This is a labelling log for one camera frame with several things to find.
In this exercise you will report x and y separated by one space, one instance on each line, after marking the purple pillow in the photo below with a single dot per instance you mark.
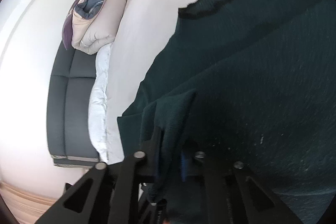
67 27

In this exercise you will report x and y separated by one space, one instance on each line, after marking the folded beige comforter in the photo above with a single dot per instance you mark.
105 27

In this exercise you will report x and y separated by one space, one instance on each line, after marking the bed with white sheet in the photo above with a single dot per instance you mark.
152 24

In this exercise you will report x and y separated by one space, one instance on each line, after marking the white quilted mattress pad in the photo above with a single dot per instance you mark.
101 98

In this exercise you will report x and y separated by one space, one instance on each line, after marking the dark green sweater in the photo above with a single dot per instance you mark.
249 82

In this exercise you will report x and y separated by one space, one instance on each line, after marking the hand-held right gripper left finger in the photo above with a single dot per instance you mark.
157 161

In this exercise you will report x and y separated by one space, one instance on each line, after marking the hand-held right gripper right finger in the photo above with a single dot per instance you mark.
185 164

